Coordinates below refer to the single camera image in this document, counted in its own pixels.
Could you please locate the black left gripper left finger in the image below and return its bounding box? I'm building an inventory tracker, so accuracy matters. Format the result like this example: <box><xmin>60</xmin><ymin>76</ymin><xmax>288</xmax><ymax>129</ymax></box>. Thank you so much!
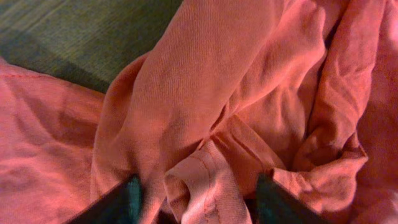
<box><xmin>66</xmin><ymin>175</ymin><xmax>142</xmax><ymax>224</ymax></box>

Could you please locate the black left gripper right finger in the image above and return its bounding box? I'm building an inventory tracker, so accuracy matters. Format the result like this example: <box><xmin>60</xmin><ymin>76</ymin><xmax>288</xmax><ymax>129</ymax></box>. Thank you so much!
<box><xmin>256</xmin><ymin>174</ymin><xmax>329</xmax><ymax>224</ymax></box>

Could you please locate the orange t-shirt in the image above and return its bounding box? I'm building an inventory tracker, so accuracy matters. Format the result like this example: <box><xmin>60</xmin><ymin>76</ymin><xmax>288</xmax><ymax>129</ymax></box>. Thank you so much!
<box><xmin>1</xmin><ymin>1</ymin><xmax>397</xmax><ymax>223</ymax></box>

